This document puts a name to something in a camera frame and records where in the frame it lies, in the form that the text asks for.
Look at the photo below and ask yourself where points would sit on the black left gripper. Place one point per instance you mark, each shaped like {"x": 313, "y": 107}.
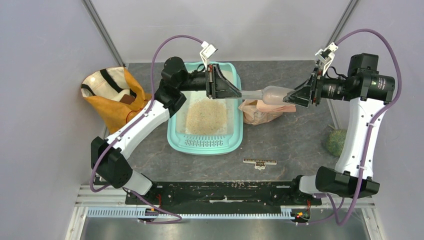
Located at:
{"x": 217, "y": 86}

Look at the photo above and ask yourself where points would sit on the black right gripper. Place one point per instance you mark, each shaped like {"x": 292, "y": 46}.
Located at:
{"x": 302, "y": 95}

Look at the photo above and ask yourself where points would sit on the pink cat litter bag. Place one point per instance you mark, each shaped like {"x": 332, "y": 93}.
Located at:
{"x": 256, "y": 112}

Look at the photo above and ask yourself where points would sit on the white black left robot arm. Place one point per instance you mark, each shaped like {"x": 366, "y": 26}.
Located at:
{"x": 109, "y": 156}

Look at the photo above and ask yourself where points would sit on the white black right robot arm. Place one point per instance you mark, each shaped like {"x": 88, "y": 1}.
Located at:
{"x": 367, "y": 92}

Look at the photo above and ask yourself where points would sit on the tan litter pile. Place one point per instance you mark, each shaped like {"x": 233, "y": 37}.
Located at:
{"x": 206, "y": 117}

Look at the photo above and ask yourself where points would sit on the teal plastic litter box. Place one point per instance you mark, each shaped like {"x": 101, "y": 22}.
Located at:
{"x": 222, "y": 141}

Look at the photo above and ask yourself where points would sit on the green netted melon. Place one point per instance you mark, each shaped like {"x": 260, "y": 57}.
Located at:
{"x": 335, "y": 141}

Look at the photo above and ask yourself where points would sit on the orange Trader Joe's bag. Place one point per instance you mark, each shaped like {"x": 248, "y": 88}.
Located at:
{"x": 115, "y": 95}

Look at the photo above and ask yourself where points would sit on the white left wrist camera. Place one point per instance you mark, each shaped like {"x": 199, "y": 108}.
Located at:
{"x": 207, "y": 51}

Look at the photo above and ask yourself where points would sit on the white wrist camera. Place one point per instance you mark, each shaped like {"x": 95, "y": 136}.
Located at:
{"x": 207, "y": 51}
{"x": 325, "y": 57}

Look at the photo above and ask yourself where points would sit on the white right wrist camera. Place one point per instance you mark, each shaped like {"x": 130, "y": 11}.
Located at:
{"x": 325, "y": 57}

